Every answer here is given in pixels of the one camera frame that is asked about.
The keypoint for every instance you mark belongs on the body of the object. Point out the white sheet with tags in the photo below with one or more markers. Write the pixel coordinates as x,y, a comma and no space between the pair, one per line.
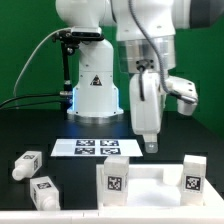
96,148

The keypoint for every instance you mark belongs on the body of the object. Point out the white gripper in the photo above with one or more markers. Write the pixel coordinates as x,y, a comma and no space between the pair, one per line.
146,114

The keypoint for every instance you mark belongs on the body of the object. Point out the white square table top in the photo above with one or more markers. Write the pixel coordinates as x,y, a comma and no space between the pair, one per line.
155,187

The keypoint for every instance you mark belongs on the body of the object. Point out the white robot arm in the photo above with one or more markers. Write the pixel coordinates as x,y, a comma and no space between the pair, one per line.
147,28

